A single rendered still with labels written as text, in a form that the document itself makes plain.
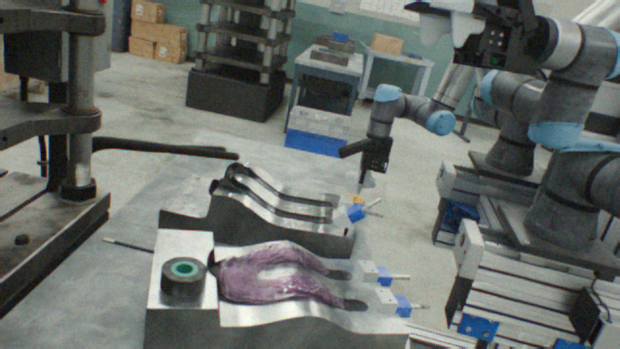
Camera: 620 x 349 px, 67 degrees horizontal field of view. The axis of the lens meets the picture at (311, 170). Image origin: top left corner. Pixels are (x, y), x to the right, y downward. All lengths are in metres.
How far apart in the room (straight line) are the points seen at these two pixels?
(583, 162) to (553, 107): 0.30
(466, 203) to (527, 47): 0.92
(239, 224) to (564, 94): 0.78
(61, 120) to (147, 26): 6.72
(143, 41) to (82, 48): 6.71
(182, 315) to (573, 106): 0.72
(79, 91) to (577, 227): 1.21
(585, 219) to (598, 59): 0.43
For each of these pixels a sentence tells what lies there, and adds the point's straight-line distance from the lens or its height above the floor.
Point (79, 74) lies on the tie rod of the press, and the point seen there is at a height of 1.14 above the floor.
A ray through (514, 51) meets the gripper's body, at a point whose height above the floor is 1.42.
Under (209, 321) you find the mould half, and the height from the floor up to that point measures 0.88.
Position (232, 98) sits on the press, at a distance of 5.27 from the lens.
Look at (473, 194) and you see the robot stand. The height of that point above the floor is 0.93.
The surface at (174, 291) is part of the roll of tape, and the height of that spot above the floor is 0.92.
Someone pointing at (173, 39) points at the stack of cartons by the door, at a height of 0.38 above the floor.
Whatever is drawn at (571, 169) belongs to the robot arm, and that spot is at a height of 1.20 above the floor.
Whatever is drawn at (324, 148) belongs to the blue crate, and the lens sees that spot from 4.52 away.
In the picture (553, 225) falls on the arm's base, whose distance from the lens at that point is 1.15.
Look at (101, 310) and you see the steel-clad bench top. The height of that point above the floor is 0.80.
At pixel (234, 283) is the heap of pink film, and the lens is 0.94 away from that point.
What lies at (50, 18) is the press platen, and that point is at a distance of 1.24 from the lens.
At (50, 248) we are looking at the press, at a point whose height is 0.76.
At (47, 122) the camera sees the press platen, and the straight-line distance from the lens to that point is 1.29.
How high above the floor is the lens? 1.43
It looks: 20 degrees down
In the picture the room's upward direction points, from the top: 12 degrees clockwise
